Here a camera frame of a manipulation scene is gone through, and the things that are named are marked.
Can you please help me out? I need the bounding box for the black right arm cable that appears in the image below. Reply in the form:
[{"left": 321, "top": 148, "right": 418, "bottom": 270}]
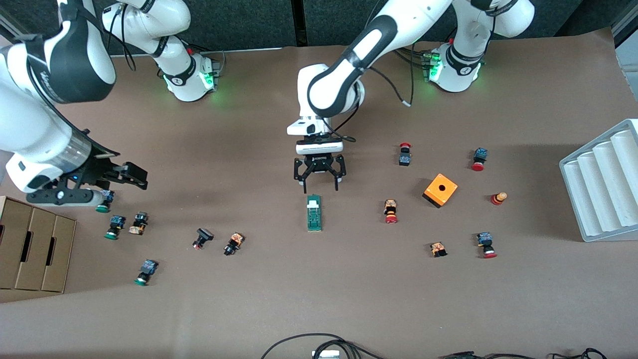
[{"left": 75, "top": 0, "right": 138, "bottom": 71}]

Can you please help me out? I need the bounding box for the black tangled thin cable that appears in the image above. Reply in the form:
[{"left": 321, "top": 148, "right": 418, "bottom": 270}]
[{"left": 546, "top": 348, "right": 609, "bottom": 359}]

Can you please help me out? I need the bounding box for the black left base cable bundle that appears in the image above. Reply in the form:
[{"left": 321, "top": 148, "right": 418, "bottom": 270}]
[{"left": 394, "top": 42, "right": 432, "bottom": 70}]

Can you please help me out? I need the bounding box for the grey metal frame post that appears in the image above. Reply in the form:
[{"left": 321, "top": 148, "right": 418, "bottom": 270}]
[{"left": 612, "top": 15, "right": 638, "bottom": 95}]

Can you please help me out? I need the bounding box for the black square push button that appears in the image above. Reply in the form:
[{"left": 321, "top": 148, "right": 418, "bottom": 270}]
[{"left": 192, "top": 228, "right": 214, "bottom": 250}]

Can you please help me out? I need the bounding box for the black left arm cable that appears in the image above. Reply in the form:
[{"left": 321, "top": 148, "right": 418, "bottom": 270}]
[{"left": 369, "top": 42, "right": 415, "bottom": 108}]

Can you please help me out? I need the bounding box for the grey ridged tray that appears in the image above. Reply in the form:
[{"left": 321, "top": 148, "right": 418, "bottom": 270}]
[{"left": 559, "top": 119, "right": 638, "bottom": 243}]

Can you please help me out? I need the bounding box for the green terminal block module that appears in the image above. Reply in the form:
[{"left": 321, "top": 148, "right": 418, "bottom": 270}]
[{"left": 307, "top": 194, "right": 323, "bottom": 232}]

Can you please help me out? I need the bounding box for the black looped table cable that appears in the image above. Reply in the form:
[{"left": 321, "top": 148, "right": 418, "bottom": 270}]
[{"left": 260, "top": 333, "right": 387, "bottom": 359}]

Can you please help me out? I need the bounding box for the brown cardboard box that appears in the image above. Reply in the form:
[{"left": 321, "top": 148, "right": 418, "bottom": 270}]
[{"left": 0, "top": 195, "right": 77, "bottom": 293}]

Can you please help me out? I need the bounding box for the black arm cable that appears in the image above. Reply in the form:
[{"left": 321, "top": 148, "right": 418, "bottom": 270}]
[
  {"left": 75, "top": 0, "right": 138, "bottom": 71},
  {"left": 369, "top": 42, "right": 415, "bottom": 108}
]

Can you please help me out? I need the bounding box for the green push button blue block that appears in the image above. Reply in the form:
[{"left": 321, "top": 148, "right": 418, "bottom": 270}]
[
  {"left": 134, "top": 259, "right": 159, "bottom": 287},
  {"left": 104, "top": 215, "right": 126, "bottom": 240},
  {"left": 96, "top": 189, "right": 116, "bottom": 213}
]

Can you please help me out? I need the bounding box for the orange button enclosure box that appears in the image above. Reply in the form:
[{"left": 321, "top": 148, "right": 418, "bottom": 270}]
[{"left": 422, "top": 173, "right": 459, "bottom": 208}]

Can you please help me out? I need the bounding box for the black cable with plug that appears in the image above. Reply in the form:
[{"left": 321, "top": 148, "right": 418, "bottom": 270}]
[{"left": 439, "top": 351, "right": 529, "bottom": 359}]

